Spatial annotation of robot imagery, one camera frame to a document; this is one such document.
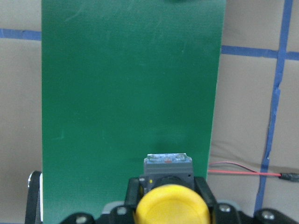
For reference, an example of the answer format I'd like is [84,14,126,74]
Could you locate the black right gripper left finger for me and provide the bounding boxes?
[125,178,143,209]

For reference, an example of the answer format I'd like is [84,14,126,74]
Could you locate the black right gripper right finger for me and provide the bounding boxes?
[194,177,216,210]

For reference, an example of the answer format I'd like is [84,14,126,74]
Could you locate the yellow push button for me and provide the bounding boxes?
[135,153,211,224]

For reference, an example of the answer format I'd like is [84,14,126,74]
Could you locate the green conveyor belt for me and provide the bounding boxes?
[42,0,226,224]

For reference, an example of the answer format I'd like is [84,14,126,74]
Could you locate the red and black wires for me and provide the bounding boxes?
[207,161,299,184]

